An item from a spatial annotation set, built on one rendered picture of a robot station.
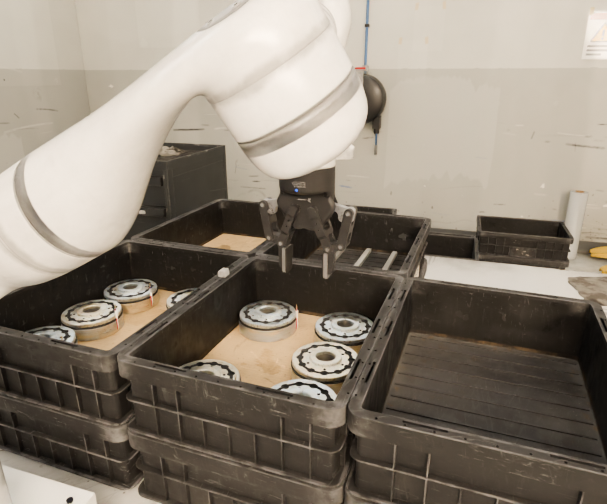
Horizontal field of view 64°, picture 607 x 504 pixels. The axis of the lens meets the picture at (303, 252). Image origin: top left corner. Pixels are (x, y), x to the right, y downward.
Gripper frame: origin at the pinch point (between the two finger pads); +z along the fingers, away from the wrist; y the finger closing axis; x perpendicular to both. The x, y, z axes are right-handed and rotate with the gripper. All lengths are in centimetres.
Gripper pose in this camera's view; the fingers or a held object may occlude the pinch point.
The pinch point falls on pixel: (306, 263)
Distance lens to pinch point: 69.6
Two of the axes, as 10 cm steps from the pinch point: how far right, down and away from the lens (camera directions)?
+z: 0.0, 9.4, 3.4
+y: 9.3, 1.3, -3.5
